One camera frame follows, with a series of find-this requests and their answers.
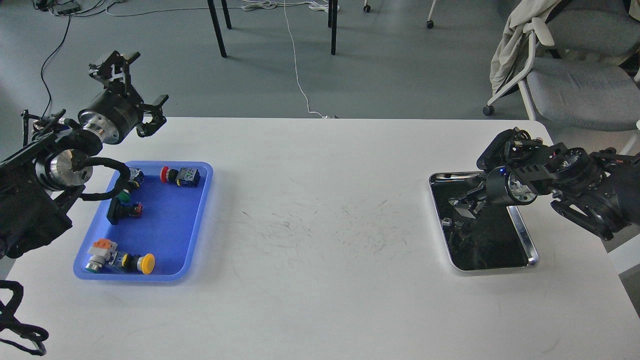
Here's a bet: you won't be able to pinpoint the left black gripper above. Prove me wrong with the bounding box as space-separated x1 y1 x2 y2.
78 50 169 145

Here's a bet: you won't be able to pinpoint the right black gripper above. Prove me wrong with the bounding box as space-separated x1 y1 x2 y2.
442 167 537 236

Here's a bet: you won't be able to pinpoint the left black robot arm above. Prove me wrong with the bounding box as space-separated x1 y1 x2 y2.
0 51 169 259

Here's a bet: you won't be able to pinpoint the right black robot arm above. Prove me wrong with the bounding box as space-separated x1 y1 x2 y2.
441 127 640 240

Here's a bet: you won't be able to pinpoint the stainless steel tray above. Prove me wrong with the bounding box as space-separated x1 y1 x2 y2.
429 171 540 274

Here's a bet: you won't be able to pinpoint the red emergency push button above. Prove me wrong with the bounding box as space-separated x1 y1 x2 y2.
159 166 201 188

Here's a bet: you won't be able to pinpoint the black power strip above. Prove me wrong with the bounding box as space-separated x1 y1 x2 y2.
32 0 81 16

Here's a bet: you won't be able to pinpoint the black table leg left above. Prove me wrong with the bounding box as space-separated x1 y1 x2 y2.
206 0 233 59

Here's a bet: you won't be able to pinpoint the black table leg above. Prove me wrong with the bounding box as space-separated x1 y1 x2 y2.
206 0 233 59
327 0 339 56

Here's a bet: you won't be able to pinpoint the blue plastic tray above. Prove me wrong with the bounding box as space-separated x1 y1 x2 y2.
72 161 214 282

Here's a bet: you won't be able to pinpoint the yellow mushroom push button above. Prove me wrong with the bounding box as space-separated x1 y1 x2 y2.
114 252 156 275

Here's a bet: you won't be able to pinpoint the grey office chair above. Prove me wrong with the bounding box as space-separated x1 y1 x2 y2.
482 0 639 153

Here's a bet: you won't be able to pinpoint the beige jacket on chair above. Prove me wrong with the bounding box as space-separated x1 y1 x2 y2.
489 0 560 95

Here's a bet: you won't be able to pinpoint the black table leg right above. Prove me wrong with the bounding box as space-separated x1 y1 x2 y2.
327 0 339 56

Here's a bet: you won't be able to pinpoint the black floor cable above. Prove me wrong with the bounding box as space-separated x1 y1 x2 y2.
40 0 108 118

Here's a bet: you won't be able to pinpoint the black selector switch red terminals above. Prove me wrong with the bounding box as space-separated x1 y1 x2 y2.
106 197 143 226

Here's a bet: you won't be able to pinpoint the grey switch orange top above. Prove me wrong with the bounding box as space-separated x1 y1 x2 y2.
84 238 118 274

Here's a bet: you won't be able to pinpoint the white floor cable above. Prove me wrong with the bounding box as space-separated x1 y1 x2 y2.
241 0 341 120

